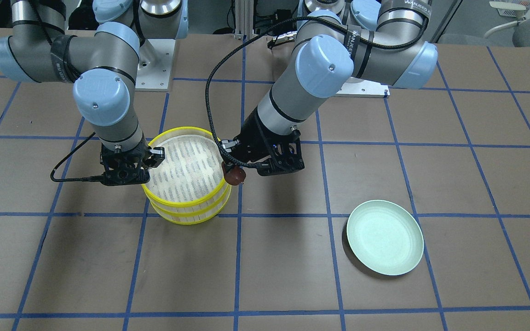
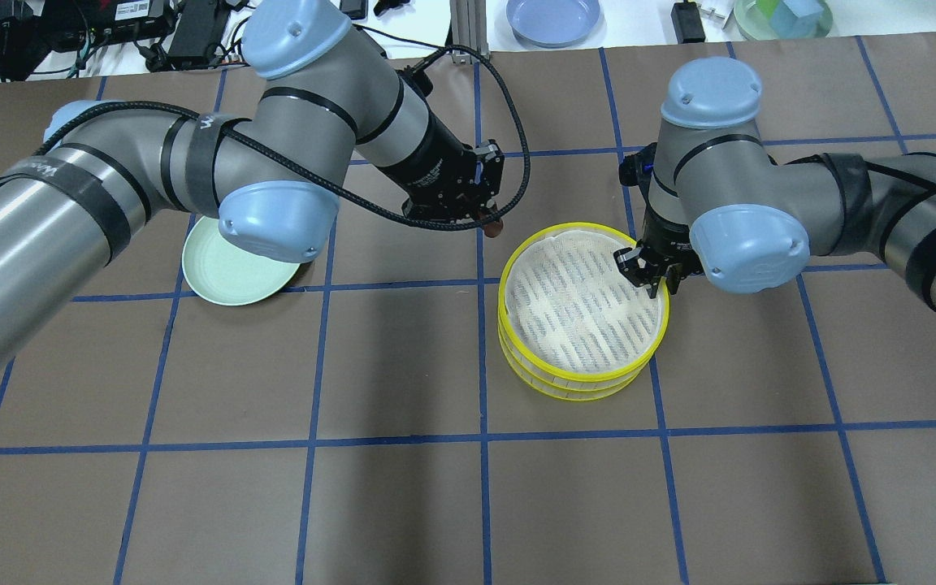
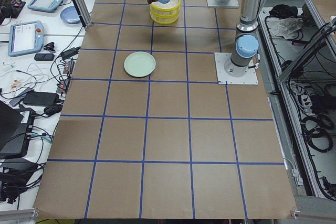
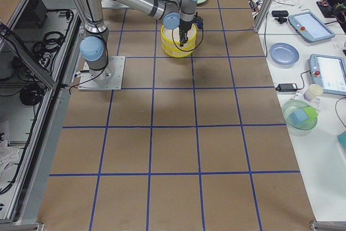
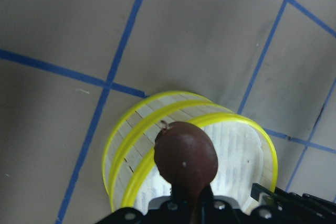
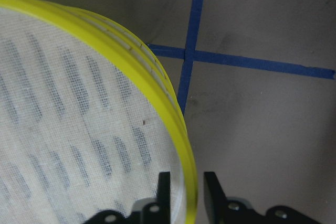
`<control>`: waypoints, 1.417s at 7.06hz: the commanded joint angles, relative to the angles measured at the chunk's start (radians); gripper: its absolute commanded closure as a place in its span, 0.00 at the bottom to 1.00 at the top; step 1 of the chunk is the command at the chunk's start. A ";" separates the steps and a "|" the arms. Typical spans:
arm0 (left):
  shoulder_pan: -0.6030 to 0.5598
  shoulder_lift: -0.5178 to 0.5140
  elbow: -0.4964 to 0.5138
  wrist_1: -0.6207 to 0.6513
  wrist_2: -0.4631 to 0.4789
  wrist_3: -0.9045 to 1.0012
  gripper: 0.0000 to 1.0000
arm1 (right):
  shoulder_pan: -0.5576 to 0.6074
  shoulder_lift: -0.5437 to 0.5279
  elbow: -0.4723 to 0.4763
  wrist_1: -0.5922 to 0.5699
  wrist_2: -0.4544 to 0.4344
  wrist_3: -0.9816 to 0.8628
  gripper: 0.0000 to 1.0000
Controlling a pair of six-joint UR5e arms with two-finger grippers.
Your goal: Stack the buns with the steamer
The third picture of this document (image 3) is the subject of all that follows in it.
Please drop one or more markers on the yellow bamboo steamer basket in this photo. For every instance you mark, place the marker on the yellow bamboo steamer basket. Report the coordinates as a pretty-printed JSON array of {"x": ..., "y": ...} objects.
[
  {"x": 164, "y": 19},
  {"x": 170, "y": 8}
]

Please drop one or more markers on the light green plate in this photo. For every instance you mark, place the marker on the light green plate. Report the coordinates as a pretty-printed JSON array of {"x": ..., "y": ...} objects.
[{"x": 139, "y": 64}]

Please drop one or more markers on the blue plate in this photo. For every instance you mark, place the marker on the blue plate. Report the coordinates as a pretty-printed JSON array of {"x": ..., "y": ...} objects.
[{"x": 70, "y": 16}]

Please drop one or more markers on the small black box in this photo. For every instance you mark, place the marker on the small black box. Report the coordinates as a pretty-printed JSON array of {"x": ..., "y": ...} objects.
[{"x": 44, "y": 57}]

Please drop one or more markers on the lower teach pendant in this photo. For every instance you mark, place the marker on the lower teach pendant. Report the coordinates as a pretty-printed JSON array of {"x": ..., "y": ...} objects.
[{"x": 25, "y": 38}]

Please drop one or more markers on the white cloth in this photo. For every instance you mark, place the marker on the white cloth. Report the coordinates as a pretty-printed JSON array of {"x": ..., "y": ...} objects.
[{"x": 287, "y": 28}]

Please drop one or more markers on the large black power brick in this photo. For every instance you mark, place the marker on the large black power brick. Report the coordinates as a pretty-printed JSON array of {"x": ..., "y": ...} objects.
[{"x": 40, "y": 98}]

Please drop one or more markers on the black laptop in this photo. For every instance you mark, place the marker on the black laptop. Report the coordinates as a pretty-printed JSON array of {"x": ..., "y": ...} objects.
[{"x": 16, "y": 124}]

